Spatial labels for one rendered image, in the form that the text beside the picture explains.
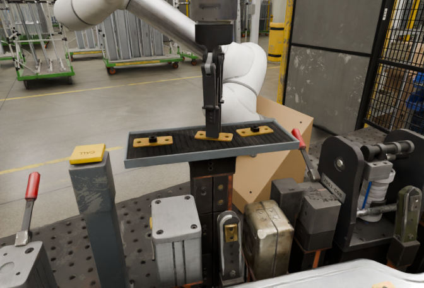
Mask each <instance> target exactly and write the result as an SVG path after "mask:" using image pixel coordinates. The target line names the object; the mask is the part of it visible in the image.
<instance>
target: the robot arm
mask: <svg viewBox="0 0 424 288"><path fill-rule="evenodd" d="M117 9H119V10H127V11H128V12H130V13H132V14H133V15H135V16H137V17H138V18H139V19H141V20H143V21H144V22H145V23H147V24H149V25H150V26H151V27H153V28H154V29H156V30H158V31H159V32H160V33H162V34H164V35H165V36H167V37H168V38H170V39H171V40H173V41H174V42H176V43H177V44H179V45H180V46H182V47H183V48H185V49H186V50H188V51H189V52H191V53H193V54H194V55H195V56H197V57H198V58H200V59H202V60H203V63H201V71H202V77H203V101H202V112H203V114H204V116H205V118H206V137H210V138H219V133H221V124H222V123H234V122H242V121H256V120H263V119H274V120H275V121H276V122H277V120H276V119H275V118H273V117H266V116H263V115H260V114H258V113H257V112H256V99H257V96H258V94H259V92H260V90H261V87H262V84H263V81H264V78H265V75H266V69H267V58H266V53H265V51H264V50H263V49H262V48H261V47H260V46H259V45H257V44H254V43H251V42H244V43H241V44H237V43H235V42H233V24H230V22H231V21H235V20H237V10H238V0H191V19H190V18H188V17H187V16H186V15H184V14H183V13H181V12H180V11H179V10H177V9H175V8H174V7H173V6H171V5H170V4H169V3H167V2H166V1H164V0H57V1H56V2H55V5H54V15H55V18H56V20H57V21H58V22H59V23H60V24H61V25H63V26H64V27H66V28H67V29H69V30H73V31H84V30H88V29H91V28H94V27H95V26H97V25H98V24H100V23H101V22H103V21H104V20H105V19H106V18H107V17H108V16H109V15H111V14H112V13H113V12H114V11H116V10H117ZM194 21H197V23H195V22H194Z"/></svg>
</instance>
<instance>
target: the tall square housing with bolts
mask: <svg viewBox="0 0 424 288"><path fill-rule="evenodd" d="M151 219H152V237H153V244H154V249H155V260H156V270H157V276H158V288H199V284H202V283H203V277H202V247H201V224H200V221H199V216H198V213H197V209H196V204H195V201H194V197H193V196H192V195H182V196H174V197H169V198H160V199H155V200H153V201H152V202H151Z"/></svg>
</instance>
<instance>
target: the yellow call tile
mask: <svg viewBox="0 0 424 288"><path fill-rule="evenodd" d="M104 151H105V144H96V145H83V146H77V147H75V149H74V151H73V153H72V155H71V157H70V159H69V163H70V164H81V163H88V162H99V161H102V159H103V155H104Z"/></svg>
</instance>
